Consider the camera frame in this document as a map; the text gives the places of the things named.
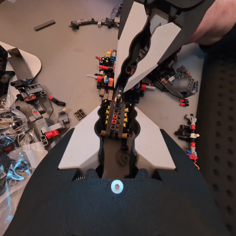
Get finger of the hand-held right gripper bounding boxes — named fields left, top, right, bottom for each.
left=114, top=0, right=148, bottom=89
left=123, top=22, right=182, bottom=93

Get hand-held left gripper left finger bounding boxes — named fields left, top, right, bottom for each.
left=58, top=105, right=104, bottom=178

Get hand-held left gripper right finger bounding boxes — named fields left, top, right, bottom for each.
left=130, top=106, right=176, bottom=178

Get long black curved lego assembly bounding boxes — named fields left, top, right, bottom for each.
left=154, top=73, right=178, bottom=93

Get lego car chassis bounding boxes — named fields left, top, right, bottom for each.
left=86, top=49, right=156, bottom=167

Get dark grey curved lego panel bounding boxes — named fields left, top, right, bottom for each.
left=7, top=47, right=35, bottom=87

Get person's right forearm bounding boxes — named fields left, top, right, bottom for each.
left=199, top=25, right=236, bottom=54

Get grey black lego fender assembly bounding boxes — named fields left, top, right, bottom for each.
left=98, top=3, right=122, bottom=29

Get small black lego piece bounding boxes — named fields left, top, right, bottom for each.
left=73, top=108, right=87, bottom=121

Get small grey lego connector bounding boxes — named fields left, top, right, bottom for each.
left=58, top=108, right=71, bottom=130

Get black lego axle assembly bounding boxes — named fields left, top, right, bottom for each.
left=174, top=114, right=200, bottom=155

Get grey lego block red pins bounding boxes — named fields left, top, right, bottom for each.
left=176, top=65, right=192, bottom=77

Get small blue red lego piece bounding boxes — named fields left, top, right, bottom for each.
left=186, top=149, right=200, bottom=170

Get black lego connector red axle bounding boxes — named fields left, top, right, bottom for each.
left=48, top=95, right=66, bottom=107

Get grey lego assembly red axles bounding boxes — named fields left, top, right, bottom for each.
left=10, top=83, right=64, bottom=146

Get clear bag of lego parts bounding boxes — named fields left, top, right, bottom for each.
left=0, top=92, right=49, bottom=222

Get dark grey flat lego tile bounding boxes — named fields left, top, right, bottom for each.
left=34, top=20, right=56, bottom=31

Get person's right hand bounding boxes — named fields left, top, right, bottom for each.
left=190, top=0, right=236, bottom=46

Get white lamp base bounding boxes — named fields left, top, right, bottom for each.
left=0, top=41, right=42, bottom=84

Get grey curved lego chain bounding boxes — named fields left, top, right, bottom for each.
left=68, top=18, right=101, bottom=29

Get grey square lego frame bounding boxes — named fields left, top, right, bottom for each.
left=172, top=76, right=200, bottom=98

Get black lego frame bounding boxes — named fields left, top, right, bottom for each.
left=0, top=44, right=15, bottom=96

